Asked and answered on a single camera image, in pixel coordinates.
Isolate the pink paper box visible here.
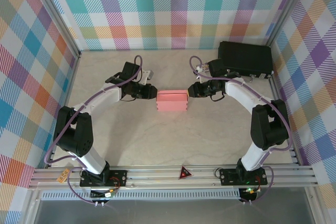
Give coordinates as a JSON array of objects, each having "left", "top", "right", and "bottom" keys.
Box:
[{"left": 156, "top": 89, "right": 189, "bottom": 112}]

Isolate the black briefcase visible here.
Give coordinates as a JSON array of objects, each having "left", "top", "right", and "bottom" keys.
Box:
[{"left": 217, "top": 40, "right": 275, "bottom": 81}]

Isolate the red triangle emblem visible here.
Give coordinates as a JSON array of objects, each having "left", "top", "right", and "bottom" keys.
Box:
[{"left": 178, "top": 165, "right": 193, "bottom": 180}]

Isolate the left controller board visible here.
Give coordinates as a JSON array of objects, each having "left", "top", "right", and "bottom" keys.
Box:
[{"left": 90, "top": 189, "right": 116, "bottom": 200}]

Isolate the controller board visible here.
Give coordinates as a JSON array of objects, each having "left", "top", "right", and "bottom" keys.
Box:
[
  {"left": 90, "top": 189, "right": 116, "bottom": 200},
  {"left": 240, "top": 187, "right": 260, "bottom": 201}
]

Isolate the right controller board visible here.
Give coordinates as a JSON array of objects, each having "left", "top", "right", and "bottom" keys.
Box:
[{"left": 240, "top": 187, "right": 260, "bottom": 201}]

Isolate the orange tag label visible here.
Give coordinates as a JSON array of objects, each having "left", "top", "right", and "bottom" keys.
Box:
[{"left": 57, "top": 169, "right": 69, "bottom": 183}]

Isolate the grey metal sheet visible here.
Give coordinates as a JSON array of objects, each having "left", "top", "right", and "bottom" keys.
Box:
[{"left": 33, "top": 199, "right": 316, "bottom": 224}]

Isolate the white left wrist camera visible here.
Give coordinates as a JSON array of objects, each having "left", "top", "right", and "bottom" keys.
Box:
[{"left": 141, "top": 69, "right": 154, "bottom": 82}]

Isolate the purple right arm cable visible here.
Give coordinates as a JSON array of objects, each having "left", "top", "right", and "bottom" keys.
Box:
[{"left": 189, "top": 56, "right": 292, "bottom": 206}]

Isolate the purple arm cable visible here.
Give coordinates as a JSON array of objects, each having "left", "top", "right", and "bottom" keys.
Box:
[
  {"left": 189, "top": 56, "right": 292, "bottom": 206},
  {"left": 44, "top": 55, "right": 144, "bottom": 207}
]

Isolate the aluminium left side rail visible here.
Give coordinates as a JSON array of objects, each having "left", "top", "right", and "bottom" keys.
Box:
[{"left": 46, "top": 50, "right": 82, "bottom": 168}]

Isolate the aluminium right side rail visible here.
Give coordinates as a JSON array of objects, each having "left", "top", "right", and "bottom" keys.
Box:
[{"left": 269, "top": 73, "right": 301, "bottom": 167}]

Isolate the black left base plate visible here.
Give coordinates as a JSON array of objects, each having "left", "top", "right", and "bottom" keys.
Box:
[{"left": 79, "top": 169, "right": 129, "bottom": 188}]

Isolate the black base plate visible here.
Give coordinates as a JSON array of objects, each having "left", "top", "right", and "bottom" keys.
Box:
[
  {"left": 79, "top": 169, "right": 129, "bottom": 188},
  {"left": 219, "top": 167, "right": 268, "bottom": 186}
]

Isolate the aluminium frame rail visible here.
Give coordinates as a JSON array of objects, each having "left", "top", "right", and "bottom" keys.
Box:
[{"left": 28, "top": 165, "right": 320, "bottom": 189}]

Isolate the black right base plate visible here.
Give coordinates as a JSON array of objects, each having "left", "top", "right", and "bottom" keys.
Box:
[{"left": 219, "top": 167, "right": 268, "bottom": 186}]

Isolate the slotted grey cable duct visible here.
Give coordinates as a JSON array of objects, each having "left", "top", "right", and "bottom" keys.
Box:
[{"left": 41, "top": 188, "right": 242, "bottom": 200}]

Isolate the aluminium left frame post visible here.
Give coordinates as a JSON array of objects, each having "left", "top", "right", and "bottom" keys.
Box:
[{"left": 26, "top": 0, "right": 82, "bottom": 59}]

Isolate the aluminium frame post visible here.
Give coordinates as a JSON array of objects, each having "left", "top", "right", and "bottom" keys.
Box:
[
  {"left": 265, "top": 0, "right": 309, "bottom": 48},
  {"left": 26, "top": 0, "right": 82, "bottom": 59}
]

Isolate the aluminium right frame post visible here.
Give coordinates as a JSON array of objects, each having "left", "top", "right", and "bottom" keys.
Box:
[{"left": 265, "top": 0, "right": 309, "bottom": 48}]

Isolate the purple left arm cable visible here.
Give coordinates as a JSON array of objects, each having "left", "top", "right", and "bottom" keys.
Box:
[{"left": 44, "top": 55, "right": 144, "bottom": 207}]

